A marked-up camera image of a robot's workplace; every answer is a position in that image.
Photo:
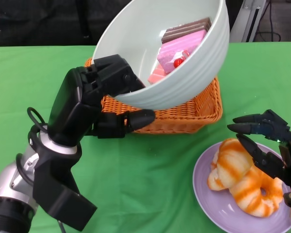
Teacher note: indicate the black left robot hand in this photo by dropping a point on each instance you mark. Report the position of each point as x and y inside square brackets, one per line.
[68, 109]

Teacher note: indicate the orange striped bread roll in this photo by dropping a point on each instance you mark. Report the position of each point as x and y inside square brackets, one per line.
[232, 162]
[254, 201]

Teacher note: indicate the red cake with cherries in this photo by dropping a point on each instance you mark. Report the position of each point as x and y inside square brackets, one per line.
[157, 76]

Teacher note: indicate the grey round bowl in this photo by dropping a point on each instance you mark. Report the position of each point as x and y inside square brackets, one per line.
[184, 82]

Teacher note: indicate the pink layered cake slice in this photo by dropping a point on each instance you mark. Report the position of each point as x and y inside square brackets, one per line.
[182, 43]

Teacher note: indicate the chocolate layered cake slice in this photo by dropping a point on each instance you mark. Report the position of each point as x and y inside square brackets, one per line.
[186, 28]

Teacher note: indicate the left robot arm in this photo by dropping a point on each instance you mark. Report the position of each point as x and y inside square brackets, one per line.
[53, 184]

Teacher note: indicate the lavender round plate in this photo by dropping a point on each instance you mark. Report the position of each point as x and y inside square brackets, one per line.
[215, 213]

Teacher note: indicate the orange wicker basket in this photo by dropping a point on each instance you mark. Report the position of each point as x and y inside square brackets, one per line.
[184, 119]

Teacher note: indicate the black fabric backdrop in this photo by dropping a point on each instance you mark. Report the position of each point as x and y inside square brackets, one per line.
[38, 21]

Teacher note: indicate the grey aluminium frame post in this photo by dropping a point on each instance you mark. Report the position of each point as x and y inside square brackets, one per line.
[247, 21]

